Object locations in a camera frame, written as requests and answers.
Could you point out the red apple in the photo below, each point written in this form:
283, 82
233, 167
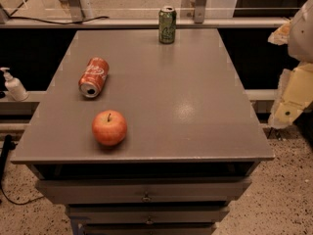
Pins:
109, 127

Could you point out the grey drawer cabinet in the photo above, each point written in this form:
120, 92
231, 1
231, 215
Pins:
192, 139

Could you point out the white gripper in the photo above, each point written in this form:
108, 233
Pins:
302, 38

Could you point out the metal drawer knob lower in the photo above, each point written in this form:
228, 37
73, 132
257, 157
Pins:
149, 221

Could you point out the metal drawer knob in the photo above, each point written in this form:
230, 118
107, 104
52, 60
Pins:
149, 221
146, 198

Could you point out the white pump bottle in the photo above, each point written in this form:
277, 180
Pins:
14, 86

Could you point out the metal drawer knob upper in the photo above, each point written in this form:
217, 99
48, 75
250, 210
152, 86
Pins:
146, 198

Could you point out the green soda can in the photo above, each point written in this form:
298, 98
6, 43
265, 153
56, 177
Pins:
166, 25

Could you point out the red coke can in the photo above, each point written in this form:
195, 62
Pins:
93, 79

